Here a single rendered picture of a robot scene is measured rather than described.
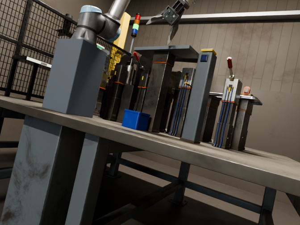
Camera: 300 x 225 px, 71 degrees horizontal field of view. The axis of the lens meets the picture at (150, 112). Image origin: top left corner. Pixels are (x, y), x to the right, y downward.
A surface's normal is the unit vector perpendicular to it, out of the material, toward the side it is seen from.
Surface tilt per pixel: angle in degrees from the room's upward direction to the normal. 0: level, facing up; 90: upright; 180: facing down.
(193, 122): 90
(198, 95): 90
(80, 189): 90
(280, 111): 90
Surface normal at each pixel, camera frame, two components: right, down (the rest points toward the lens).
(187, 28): -0.44, -0.13
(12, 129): 0.87, 0.18
